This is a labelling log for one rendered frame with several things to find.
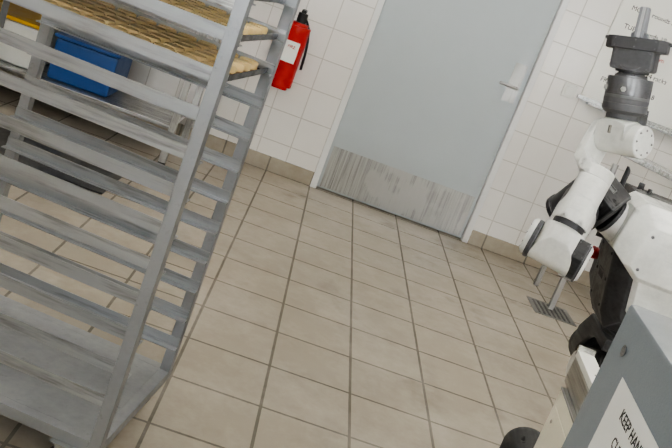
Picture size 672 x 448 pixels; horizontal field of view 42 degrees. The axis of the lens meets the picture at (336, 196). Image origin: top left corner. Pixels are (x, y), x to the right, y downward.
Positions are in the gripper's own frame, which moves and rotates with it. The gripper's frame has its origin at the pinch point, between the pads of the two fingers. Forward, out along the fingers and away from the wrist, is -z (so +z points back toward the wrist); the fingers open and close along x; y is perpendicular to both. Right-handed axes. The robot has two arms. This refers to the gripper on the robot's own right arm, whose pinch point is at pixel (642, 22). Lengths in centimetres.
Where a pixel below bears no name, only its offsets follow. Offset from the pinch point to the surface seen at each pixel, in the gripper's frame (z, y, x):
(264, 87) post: 27, -5, -92
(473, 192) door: 87, -354, -164
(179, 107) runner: 32, 36, -83
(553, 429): 69, 43, 10
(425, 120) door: 46, -330, -196
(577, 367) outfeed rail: 60, 37, 10
